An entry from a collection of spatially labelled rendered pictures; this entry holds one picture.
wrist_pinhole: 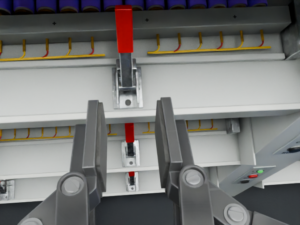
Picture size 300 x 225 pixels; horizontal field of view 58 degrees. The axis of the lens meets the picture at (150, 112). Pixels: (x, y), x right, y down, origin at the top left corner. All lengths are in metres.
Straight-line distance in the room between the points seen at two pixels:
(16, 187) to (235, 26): 0.55
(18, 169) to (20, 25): 0.26
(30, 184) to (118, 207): 0.23
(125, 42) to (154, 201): 0.59
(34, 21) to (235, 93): 0.20
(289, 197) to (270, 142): 0.49
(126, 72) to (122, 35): 0.03
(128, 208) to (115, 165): 0.33
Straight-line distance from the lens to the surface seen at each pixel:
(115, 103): 0.25
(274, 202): 0.84
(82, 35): 0.26
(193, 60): 0.27
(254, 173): 0.55
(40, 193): 0.66
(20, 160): 0.47
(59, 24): 0.26
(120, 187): 0.62
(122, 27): 0.21
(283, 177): 0.72
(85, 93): 0.26
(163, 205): 0.76
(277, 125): 0.37
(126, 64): 0.22
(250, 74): 0.29
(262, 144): 0.40
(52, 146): 0.45
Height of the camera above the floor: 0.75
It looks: 63 degrees down
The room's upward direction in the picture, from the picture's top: 6 degrees clockwise
